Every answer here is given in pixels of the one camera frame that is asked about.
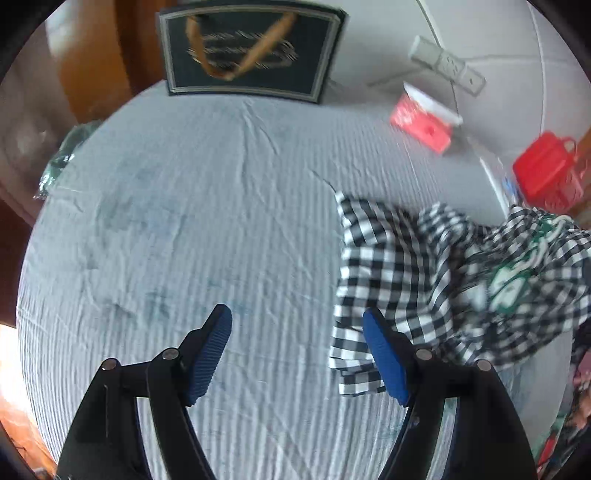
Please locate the clear plastic document bag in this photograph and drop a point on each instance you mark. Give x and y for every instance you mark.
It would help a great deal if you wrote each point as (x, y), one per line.
(502, 181)

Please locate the black white checkered garment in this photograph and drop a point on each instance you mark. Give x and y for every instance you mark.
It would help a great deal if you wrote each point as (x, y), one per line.
(465, 290)

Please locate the dark green gift bag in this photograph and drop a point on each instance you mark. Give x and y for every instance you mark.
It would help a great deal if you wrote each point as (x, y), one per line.
(281, 49)

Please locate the red plastic mini suitcase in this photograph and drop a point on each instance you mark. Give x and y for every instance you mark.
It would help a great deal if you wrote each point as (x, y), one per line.
(547, 173)

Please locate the green cloth bundle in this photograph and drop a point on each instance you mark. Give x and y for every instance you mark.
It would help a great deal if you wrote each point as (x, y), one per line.
(75, 138)

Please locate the red tissue pack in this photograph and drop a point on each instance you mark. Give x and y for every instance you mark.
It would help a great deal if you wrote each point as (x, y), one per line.
(425, 119)

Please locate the white wall socket panel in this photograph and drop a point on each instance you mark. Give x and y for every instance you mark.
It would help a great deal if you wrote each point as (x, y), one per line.
(447, 65)

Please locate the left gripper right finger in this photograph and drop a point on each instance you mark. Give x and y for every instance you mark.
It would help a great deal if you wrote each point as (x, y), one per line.
(487, 440)

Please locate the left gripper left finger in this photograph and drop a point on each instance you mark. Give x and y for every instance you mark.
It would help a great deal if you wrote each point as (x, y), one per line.
(135, 416)

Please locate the light blue striped bedsheet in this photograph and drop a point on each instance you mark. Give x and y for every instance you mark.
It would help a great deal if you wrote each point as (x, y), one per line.
(179, 203)

